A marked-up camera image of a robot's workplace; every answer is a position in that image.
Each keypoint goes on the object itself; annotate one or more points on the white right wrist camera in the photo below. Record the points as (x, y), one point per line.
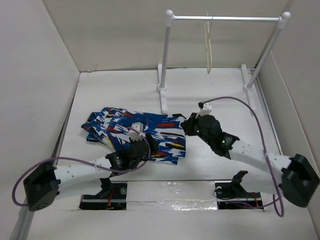
(205, 108)

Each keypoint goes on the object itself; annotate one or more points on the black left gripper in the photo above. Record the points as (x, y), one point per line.
(153, 143)

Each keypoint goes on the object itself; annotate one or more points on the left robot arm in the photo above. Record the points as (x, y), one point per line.
(45, 181)

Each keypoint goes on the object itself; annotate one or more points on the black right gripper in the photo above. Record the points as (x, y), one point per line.
(188, 125)

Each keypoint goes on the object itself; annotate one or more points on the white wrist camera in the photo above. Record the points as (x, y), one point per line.
(205, 108)
(136, 132)

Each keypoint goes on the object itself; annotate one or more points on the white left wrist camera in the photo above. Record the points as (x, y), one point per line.
(136, 132)

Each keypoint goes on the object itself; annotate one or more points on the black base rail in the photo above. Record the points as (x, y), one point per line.
(171, 196)

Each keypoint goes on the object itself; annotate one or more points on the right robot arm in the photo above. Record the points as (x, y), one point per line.
(291, 176)

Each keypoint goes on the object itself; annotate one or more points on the beige clothes hanger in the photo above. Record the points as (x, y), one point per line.
(207, 44)

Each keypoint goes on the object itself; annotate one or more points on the blue patterned trousers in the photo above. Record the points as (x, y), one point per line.
(119, 128)

